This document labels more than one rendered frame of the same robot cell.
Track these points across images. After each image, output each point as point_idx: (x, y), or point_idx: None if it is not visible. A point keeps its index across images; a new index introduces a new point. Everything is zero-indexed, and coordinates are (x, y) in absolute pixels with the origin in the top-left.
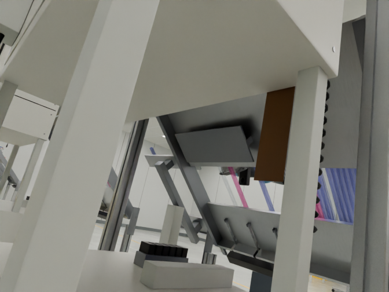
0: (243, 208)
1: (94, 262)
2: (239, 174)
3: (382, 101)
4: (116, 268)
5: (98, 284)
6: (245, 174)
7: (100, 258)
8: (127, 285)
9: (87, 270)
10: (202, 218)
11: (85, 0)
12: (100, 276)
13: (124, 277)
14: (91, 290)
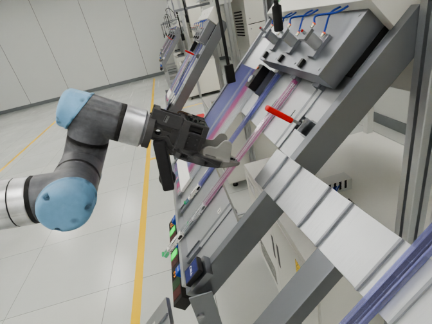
0: (224, 185)
1: (393, 209)
2: (170, 171)
3: None
4: (371, 204)
5: (375, 179)
6: (170, 162)
7: (393, 222)
8: (359, 181)
9: (389, 192)
10: (245, 256)
11: None
12: (378, 188)
13: (362, 191)
14: (376, 172)
